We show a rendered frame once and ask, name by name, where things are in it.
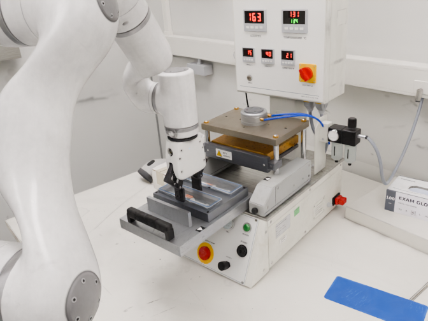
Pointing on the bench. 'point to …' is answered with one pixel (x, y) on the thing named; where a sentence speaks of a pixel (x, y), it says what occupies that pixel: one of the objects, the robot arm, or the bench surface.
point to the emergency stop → (204, 253)
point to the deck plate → (241, 172)
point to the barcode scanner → (149, 169)
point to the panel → (229, 248)
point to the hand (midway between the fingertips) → (188, 190)
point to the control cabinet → (293, 58)
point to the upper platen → (286, 147)
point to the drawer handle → (132, 214)
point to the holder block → (203, 209)
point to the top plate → (258, 125)
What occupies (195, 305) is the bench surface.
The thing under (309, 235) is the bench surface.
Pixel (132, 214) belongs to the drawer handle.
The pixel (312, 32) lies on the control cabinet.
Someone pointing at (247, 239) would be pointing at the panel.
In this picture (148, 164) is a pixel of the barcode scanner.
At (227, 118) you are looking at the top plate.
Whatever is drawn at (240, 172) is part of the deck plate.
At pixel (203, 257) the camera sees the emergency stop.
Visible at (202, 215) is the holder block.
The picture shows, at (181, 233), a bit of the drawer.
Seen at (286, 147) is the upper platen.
